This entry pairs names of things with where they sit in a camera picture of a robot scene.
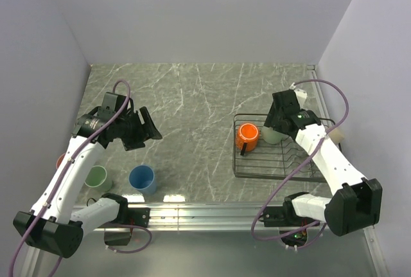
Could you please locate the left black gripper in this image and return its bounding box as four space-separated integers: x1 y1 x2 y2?
116 106 162 150

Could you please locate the pale green plastic cup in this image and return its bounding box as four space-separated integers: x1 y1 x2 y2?
261 126 284 145

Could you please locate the blue plastic cup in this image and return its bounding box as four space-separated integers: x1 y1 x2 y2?
128 165 157 195

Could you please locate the orange mug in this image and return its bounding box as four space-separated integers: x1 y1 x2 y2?
235 123 259 156

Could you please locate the beige plastic cup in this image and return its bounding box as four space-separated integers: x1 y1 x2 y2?
328 128 344 145

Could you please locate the salmon plastic cup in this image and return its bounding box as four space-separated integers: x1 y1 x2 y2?
56 154 65 169

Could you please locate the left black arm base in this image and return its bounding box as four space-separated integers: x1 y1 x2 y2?
104 208 150 247

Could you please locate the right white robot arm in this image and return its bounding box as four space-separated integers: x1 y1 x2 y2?
265 89 383 237

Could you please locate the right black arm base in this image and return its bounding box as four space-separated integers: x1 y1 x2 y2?
258 206 311 247

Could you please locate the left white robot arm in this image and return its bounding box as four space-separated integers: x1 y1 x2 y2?
13 92 162 258

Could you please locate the light green plastic cup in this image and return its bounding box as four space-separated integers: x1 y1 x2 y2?
84 165 112 192

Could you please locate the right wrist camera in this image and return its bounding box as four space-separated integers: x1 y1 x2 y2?
290 84 308 108

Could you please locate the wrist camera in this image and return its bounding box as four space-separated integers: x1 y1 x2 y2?
101 92 126 112
290 84 308 108

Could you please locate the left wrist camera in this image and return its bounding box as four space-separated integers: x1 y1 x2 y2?
101 92 126 112

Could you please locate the black wire dish rack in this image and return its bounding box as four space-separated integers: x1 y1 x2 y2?
232 113 326 183

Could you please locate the aluminium mounting rail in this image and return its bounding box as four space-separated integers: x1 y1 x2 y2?
72 204 375 231

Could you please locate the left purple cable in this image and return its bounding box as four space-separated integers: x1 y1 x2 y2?
8 79 152 277

